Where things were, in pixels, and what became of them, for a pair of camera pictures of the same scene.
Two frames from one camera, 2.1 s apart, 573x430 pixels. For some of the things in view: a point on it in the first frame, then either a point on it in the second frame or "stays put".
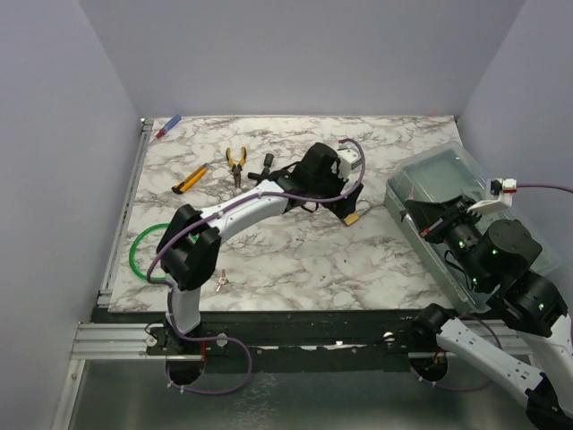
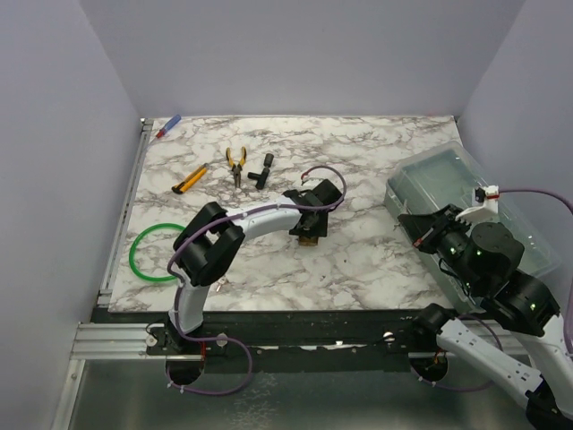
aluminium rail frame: [108, 341] stays put
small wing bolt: [222, 280] stays put
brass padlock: [363, 205] to [308, 241]
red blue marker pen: [168, 125] stays put
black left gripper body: [331, 185] to [317, 229]
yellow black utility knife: [190, 180] stays put
